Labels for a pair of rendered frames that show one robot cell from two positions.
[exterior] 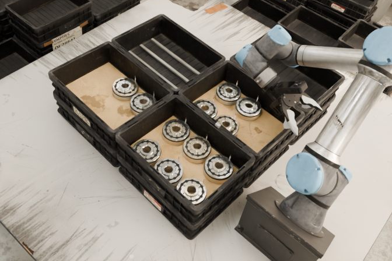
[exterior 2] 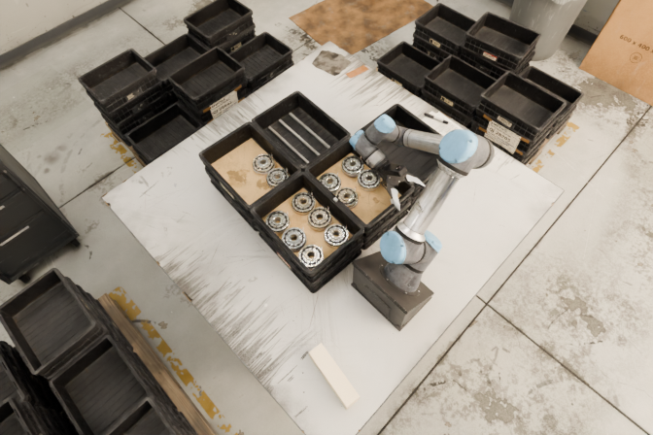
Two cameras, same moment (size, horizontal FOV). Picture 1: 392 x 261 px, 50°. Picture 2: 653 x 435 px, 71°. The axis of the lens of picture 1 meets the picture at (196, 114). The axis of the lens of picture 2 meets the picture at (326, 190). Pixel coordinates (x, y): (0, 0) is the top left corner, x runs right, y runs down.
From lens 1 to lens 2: 0.56 m
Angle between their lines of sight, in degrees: 11
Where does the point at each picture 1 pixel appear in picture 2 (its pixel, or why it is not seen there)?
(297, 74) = not seen: hidden behind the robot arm
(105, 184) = (248, 246)
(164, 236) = (292, 289)
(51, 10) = (209, 75)
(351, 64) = not seen: hidden behind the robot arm
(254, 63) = (363, 149)
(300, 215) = (396, 278)
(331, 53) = (429, 141)
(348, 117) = (427, 204)
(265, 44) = (372, 132)
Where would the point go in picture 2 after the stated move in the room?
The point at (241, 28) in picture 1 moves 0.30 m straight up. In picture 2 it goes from (379, 92) to (384, 50)
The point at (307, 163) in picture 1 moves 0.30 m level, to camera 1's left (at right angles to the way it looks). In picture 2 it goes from (394, 241) to (311, 227)
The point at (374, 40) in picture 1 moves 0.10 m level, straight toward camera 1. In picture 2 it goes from (447, 141) to (432, 161)
